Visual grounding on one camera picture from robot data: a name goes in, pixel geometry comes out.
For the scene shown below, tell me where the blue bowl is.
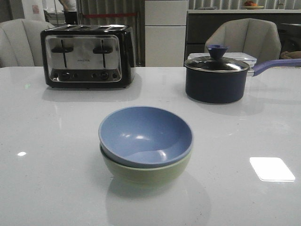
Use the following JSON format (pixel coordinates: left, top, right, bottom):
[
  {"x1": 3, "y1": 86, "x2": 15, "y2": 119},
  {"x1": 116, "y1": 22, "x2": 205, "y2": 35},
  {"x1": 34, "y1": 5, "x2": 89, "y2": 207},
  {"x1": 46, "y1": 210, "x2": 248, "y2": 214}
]
[{"x1": 98, "y1": 106, "x2": 193, "y2": 169}]

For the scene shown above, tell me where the person in background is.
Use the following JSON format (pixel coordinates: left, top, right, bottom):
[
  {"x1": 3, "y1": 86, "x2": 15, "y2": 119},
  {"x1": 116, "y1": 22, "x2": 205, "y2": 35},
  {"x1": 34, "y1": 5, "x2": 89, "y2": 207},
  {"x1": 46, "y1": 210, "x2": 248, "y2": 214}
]
[{"x1": 59, "y1": 0, "x2": 78, "y2": 25}]

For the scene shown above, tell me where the green bowl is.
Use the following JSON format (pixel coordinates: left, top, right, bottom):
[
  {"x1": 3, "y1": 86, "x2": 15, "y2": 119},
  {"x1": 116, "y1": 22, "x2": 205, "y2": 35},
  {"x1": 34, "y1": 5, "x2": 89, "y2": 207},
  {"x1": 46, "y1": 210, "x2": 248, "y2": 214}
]
[{"x1": 100, "y1": 148, "x2": 192, "y2": 187}]

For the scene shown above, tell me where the glass pot lid blue knob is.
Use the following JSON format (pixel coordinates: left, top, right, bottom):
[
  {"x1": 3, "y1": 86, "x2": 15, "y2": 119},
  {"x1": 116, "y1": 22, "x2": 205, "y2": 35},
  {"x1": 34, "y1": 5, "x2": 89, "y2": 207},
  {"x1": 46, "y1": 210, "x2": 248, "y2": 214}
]
[{"x1": 184, "y1": 44, "x2": 249, "y2": 73}]

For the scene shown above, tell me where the fruit bowl on counter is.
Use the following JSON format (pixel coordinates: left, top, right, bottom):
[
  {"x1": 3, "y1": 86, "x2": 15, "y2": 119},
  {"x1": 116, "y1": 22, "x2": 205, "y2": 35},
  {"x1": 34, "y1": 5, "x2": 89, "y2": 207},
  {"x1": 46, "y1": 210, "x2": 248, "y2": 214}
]
[{"x1": 243, "y1": 0, "x2": 264, "y2": 10}]

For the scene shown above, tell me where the dark kitchen counter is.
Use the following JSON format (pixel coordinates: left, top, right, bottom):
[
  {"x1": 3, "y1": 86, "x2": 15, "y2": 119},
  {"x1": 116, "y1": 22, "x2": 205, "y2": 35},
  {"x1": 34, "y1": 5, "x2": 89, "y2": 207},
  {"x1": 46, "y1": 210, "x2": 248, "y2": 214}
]
[{"x1": 184, "y1": 9, "x2": 301, "y2": 59}]

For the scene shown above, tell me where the clear plastic container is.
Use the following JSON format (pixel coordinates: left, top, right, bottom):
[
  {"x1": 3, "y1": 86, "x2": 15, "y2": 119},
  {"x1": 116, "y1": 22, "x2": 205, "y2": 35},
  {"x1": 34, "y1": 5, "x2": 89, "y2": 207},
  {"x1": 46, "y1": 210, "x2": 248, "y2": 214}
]
[{"x1": 187, "y1": 52, "x2": 257, "y2": 67}]

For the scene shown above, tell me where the dark blue saucepan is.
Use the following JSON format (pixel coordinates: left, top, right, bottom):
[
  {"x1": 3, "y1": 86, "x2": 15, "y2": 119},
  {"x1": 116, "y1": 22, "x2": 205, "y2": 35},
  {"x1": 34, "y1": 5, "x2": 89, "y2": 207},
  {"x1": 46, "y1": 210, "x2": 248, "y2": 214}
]
[{"x1": 185, "y1": 59, "x2": 301, "y2": 104}]

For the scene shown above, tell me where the beige chair left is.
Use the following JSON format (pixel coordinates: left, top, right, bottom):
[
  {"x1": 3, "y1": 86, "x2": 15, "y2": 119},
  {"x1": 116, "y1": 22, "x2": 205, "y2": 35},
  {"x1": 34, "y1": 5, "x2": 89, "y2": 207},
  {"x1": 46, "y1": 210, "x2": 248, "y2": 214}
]
[{"x1": 0, "y1": 19, "x2": 54, "y2": 68}]

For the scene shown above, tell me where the black and chrome toaster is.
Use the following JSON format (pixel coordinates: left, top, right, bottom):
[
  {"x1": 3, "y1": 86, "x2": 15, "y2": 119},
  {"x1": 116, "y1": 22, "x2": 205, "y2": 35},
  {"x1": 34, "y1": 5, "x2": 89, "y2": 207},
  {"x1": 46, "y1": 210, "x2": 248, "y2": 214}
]
[{"x1": 40, "y1": 24, "x2": 136, "y2": 89}]

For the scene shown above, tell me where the metal rack in background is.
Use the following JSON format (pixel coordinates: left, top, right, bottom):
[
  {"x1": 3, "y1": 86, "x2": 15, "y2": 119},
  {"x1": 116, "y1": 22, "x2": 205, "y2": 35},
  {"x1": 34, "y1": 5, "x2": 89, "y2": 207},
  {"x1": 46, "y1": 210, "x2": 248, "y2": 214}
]
[{"x1": 44, "y1": 10, "x2": 65, "y2": 26}]

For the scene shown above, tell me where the beige chair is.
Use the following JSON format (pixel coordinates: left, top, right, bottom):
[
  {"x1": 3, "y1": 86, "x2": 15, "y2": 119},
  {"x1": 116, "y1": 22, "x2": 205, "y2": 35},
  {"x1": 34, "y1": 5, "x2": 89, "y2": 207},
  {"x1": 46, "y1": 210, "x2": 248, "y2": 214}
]
[
  {"x1": 204, "y1": 18, "x2": 281, "y2": 63},
  {"x1": 0, "y1": 19, "x2": 54, "y2": 68}
]

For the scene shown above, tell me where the white cabinet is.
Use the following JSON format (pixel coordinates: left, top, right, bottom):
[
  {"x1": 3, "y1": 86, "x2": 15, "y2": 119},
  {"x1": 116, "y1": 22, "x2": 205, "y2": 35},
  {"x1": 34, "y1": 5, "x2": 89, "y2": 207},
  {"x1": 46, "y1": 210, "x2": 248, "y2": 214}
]
[{"x1": 145, "y1": 0, "x2": 188, "y2": 67}]

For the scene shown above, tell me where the beige chair right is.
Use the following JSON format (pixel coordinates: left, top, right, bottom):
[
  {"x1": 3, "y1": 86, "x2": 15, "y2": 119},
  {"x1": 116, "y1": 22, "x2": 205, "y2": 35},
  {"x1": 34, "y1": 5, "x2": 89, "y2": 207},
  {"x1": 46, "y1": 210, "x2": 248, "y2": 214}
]
[{"x1": 204, "y1": 18, "x2": 281, "y2": 63}]

